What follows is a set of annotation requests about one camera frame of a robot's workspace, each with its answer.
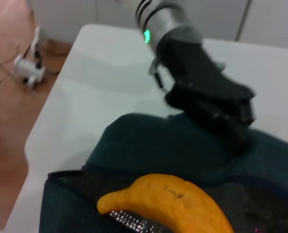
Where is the dark teal fabric bag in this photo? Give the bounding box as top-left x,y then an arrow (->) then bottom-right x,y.
38,113 -> 288,233

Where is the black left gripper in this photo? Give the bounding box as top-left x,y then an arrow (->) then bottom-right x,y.
155,33 -> 256,127

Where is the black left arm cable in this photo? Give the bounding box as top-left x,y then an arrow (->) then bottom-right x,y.
147,57 -> 170,92

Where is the yellow banana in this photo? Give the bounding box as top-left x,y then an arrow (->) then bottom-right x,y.
96,173 -> 236,233

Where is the white power strip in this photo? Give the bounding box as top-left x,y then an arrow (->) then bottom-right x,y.
13,57 -> 47,91

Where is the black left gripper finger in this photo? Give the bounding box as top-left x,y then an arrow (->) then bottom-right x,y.
182,110 -> 246,155

